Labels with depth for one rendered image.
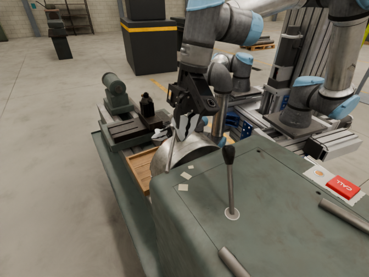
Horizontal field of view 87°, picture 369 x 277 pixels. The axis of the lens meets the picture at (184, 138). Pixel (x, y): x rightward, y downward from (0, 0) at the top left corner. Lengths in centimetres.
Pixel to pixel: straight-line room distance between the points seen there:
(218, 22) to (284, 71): 84
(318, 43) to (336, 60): 38
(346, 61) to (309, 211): 53
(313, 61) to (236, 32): 81
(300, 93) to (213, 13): 68
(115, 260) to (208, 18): 177
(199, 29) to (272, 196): 45
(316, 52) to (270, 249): 101
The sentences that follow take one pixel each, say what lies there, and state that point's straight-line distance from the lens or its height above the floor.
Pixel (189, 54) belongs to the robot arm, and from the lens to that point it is 47.
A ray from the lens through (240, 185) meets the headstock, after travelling 58.
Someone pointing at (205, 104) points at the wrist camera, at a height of 149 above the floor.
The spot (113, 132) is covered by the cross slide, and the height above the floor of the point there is 97.
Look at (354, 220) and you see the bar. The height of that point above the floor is 127.
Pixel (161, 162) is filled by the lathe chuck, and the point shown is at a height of 118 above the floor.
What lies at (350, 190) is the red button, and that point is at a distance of 69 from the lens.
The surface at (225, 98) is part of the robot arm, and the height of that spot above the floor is 127.
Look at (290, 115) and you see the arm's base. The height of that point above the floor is 122.
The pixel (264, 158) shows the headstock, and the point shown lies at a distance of 69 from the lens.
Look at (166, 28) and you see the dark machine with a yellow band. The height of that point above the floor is 110.
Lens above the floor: 168
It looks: 36 degrees down
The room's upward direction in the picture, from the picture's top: straight up
